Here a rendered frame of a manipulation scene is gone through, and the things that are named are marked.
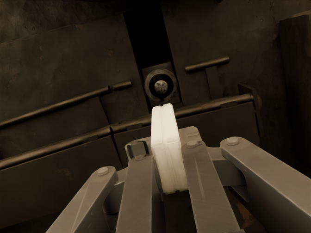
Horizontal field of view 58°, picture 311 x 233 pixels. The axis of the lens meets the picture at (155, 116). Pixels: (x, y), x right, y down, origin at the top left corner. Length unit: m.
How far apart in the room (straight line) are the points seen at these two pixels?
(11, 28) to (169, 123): 0.46
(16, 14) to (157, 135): 0.46
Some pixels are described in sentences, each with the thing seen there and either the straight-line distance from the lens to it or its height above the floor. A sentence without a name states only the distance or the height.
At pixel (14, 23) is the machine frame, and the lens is 0.58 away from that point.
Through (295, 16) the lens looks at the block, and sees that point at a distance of 0.44.
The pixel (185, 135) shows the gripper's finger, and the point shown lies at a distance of 0.16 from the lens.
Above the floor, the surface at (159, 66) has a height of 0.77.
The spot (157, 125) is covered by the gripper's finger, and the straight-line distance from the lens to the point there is 0.17.
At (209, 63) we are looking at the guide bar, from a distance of 0.46.
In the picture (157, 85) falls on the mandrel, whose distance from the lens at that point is 0.48.
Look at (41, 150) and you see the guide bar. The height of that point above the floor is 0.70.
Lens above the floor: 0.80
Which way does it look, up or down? 13 degrees down
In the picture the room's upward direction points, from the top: 14 degrees counter-clockwise
